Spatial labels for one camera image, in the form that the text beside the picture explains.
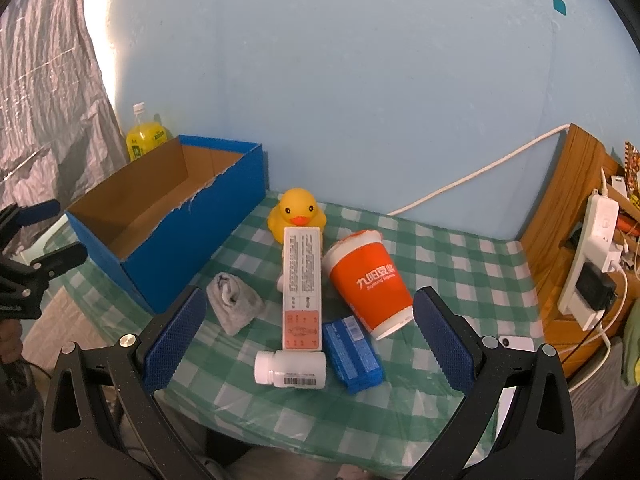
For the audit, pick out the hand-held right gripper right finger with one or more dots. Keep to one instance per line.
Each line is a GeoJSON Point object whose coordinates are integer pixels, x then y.
{"type": "Point", "coordinates": [445, 345]}

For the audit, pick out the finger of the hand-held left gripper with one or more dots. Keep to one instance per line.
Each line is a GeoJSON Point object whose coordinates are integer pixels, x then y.
{"type": "Point", "coordinates": [40, 209]}
{"type": "Point", "coordinates": [60, 260]}

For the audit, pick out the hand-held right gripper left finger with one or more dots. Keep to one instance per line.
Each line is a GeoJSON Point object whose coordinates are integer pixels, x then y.
{"type": "Point", "coordinates": [175, 345]}

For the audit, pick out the orange paper cup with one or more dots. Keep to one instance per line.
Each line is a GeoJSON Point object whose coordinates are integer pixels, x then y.
{"type": "Point", "coordinates": [370, 285]}

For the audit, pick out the blue cardboard box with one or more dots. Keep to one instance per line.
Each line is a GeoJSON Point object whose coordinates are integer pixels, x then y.
{"type": "Point", "coordinates": [200, 240]}

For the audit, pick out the white pill bottle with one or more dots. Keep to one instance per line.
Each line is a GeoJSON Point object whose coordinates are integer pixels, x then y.
{"type": "Point", "coordinates": [290, 367]}

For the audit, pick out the long white carton orange label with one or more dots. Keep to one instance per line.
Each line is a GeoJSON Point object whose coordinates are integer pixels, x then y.
{"type": "Point", "coordinates": [300, 285]}

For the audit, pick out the grey sock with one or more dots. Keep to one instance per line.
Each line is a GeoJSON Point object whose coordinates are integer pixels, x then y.
{"type": "Point", "coordinates": [232, 305]}

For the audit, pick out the white phone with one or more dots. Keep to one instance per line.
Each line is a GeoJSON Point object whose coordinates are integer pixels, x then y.
{"type": "Point", "coordinates": [520, 343]}

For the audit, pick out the green checkered tablecloth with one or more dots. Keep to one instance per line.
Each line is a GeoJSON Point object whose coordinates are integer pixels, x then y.
{"type": "Point", "coordinates": [450, 260]}

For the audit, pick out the blue packet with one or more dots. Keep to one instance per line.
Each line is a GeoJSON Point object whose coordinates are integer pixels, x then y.
{"type": "Point", "coordinates": [350, 360]}

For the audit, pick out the yellow drink bottle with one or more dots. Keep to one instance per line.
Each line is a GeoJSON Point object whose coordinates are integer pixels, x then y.
{"type": "Point", "coordinates": [142, 140]}

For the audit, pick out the silver foil curtain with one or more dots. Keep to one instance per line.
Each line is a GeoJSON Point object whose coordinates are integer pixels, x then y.
{"type": "Point", "coordinates": [45, 85]}

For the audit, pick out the black charger plug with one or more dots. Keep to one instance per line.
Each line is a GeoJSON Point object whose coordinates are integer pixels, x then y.
{"type": "Point", "coordinates": [592, 285]}

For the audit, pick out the grey cloth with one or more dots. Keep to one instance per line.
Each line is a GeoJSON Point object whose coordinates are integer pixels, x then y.
{"type": "Point", "coordinates": [600, 410]}

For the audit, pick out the yellow rubber duck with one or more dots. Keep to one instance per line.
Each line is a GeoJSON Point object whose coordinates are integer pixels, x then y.
{"type": "Point", "coordinates": [295, 207]}

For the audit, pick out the green cloth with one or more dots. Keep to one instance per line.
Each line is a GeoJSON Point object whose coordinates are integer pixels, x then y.
{"type": "Point", "coordinates": [631, 360]}

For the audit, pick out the white power strip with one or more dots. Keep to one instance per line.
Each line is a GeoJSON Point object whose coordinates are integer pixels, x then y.
{"type": "Point", "coordinates": [600, 230]}

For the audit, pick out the red yellow printed card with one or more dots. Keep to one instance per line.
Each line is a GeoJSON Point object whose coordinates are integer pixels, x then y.
{"type": "Point", "coordinates": [632, 165]}

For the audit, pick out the teal wall sticker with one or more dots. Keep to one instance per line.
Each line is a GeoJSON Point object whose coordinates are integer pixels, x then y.
{"type": "Point", "coordinates": [560, 4]}

